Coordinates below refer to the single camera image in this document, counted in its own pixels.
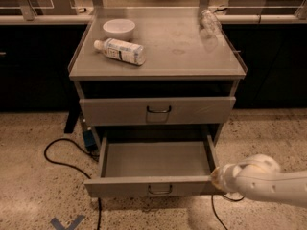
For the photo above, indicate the yellow foam padded gripper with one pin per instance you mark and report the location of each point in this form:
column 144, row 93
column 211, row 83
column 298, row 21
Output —
column 226, row 178

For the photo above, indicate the grey drawer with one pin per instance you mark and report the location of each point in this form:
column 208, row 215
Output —
column 156, row 111
column 157, row 168

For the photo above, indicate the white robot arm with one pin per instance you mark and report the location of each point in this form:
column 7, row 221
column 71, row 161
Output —
column 260, row 178

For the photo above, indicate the grey top drawer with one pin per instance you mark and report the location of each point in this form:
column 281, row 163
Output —
column 156, row 111

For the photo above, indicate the grey metal drawer cabinet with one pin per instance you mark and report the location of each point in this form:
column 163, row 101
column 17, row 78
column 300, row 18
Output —
column 180, row 61

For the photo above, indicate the blue power adapter box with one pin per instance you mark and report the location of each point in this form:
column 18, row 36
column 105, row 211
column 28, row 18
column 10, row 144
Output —
column 89, row 140

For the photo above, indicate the clear crumpled plastic bottle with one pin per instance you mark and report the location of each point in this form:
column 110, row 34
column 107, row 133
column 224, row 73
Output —
column 210, row 22

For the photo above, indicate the white labelled plastic bottle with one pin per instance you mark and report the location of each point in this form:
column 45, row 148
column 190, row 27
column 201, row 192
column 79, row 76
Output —
column 121, row 50

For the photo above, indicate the white ceramic bowl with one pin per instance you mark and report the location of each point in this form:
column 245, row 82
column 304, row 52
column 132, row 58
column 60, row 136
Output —
column 121, row 29

